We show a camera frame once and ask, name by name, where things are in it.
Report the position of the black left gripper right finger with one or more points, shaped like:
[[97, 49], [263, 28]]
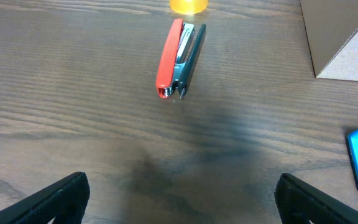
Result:
[[301, 203]]

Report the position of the red black stapler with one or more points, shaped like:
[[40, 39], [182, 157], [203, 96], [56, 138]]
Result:
[[179, 58]]

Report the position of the open cardboard box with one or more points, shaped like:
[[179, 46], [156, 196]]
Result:
[[332, 33]]

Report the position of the yellow tape roll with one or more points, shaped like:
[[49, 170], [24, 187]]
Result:
[[188, 7]]

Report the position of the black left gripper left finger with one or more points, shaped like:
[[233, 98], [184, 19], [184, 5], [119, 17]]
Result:
[[63, 202]]

